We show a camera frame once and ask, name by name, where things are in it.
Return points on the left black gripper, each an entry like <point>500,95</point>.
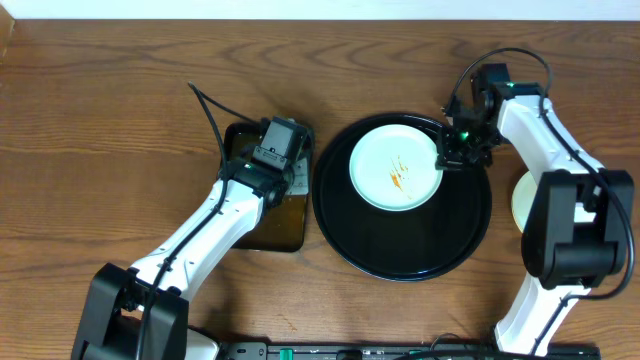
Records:
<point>300,163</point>

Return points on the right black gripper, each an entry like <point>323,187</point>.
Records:
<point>448,159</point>

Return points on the light blue plate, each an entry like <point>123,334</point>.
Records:
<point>522,198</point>
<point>393,168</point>

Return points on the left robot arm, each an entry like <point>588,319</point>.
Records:
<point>142,312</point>

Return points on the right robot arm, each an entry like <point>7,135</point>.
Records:
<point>577,243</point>

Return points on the black rectangular water tray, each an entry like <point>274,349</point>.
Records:
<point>282,228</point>

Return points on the black round serving tray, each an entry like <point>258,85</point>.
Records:
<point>414,245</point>

